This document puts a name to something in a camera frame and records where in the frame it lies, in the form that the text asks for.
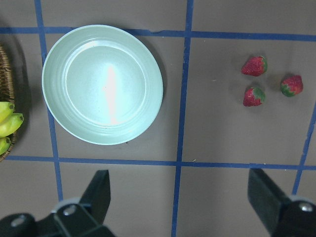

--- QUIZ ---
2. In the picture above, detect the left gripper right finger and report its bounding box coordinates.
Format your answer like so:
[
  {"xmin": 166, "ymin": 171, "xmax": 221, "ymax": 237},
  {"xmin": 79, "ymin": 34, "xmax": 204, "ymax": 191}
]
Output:
[{"xmin": 247, "ymin": 168, "xmax": 290, "ymax": 235}]

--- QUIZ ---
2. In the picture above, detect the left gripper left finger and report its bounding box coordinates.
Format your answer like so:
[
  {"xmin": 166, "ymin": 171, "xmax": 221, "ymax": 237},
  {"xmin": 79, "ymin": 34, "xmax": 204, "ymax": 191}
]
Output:
[{"xmin": 79, "ymin": 170, "xmax": 110, "ymax": 224}]

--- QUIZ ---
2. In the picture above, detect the strawberry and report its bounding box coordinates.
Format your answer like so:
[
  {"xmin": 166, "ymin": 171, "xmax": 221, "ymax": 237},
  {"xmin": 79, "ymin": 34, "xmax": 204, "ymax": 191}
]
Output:
[
  {"xmin": 280, "ymin": 75, "xmax": 304, "ymax": 97},
  {"xmin": 243, "ymin": 87, "xmax": 266, "ymax": 107},
  {"xmin": 241, "ymin": 56, "xmax": 268, "ymax": 77}
]

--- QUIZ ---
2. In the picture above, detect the light green plate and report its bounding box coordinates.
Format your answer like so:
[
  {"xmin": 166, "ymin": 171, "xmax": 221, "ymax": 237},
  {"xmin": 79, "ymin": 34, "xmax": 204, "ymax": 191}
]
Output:
[{"xmin": 42, "ymin": 25, "xmax": 163, "ymax": 145}]

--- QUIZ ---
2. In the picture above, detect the yellow banana bunch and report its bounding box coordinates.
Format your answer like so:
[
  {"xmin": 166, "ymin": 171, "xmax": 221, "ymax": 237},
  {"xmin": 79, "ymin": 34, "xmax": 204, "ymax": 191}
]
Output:
[{"xmin": 0, "ymin": 101, "xmax": 24, "ymax": 156}]

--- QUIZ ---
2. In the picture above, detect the wicker basket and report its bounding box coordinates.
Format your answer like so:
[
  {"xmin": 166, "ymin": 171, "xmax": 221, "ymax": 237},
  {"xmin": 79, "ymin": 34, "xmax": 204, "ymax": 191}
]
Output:
[{"xmin": 0, "ymin": 44, "xmax": 17, "ymax": 162}]

